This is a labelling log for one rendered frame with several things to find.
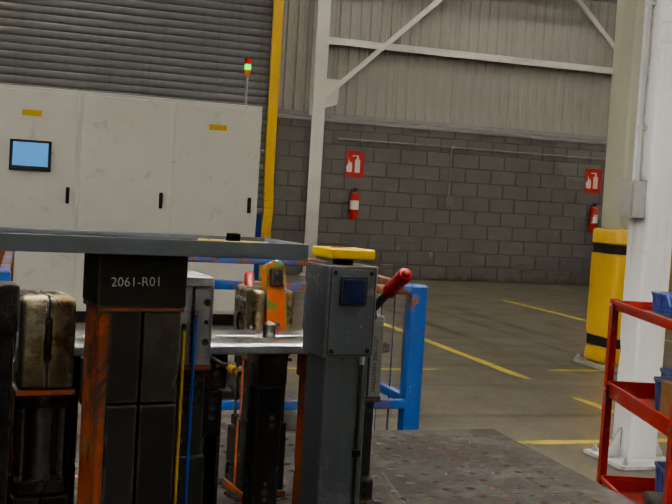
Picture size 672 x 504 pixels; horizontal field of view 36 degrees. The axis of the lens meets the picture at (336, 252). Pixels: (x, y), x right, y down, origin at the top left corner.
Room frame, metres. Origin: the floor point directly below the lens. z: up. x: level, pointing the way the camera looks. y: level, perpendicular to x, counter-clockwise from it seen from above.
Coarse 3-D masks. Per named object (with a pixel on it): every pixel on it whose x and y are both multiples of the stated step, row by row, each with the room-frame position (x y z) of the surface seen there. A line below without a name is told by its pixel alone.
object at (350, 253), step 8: (320, 248) 1.28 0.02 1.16; (328, 248) 1.26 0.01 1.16; (336, 248) 1.27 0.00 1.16; (344, 248) 1.28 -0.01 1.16; (352, 248) 1.29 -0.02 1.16; (360, 248) 1.30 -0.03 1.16; (320, 256) 1.28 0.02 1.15; (328, 256) 1.26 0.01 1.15; (336, 256) 1.25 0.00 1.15; (344, 256) 1.26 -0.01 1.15; (352, 256) 1.26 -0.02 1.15; (360, 256) 1.27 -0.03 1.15; (368, 256) 1.27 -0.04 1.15; (344, 264) 1.28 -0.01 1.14; (352, 264) 1.28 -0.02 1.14
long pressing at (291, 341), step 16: (80, 336) 1.50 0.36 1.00; (224, 336) 1.60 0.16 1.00; (240, 336) 1.61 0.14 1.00; (256, 336) 1.61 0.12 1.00; (288, 336) 1.64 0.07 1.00; (80, 352) 1.39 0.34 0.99; (224, 352) 1.48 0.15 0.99; (240, 352) 1.49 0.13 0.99; (256, 352) 1.50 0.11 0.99; (272, 352) 1.51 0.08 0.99; (288, 352) 1.52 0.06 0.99; (304, 352) 1.53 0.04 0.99; (384, 352) 1.59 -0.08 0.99
